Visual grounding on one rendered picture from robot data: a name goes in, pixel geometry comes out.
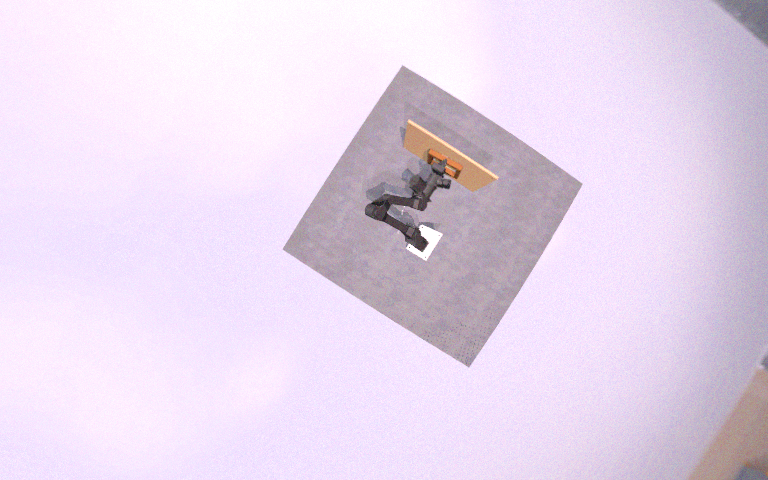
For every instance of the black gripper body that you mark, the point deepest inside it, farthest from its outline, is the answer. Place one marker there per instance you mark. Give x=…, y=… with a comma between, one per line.
x=438, y=171

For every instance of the brown flat board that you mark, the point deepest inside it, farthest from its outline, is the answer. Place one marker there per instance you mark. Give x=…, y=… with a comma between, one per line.
x=419, y=141

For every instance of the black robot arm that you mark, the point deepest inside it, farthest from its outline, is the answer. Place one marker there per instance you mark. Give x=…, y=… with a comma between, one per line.
x=411, y=232

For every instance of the brown picture frame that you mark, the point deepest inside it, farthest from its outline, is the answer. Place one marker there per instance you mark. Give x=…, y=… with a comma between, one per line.
x=453, y=169

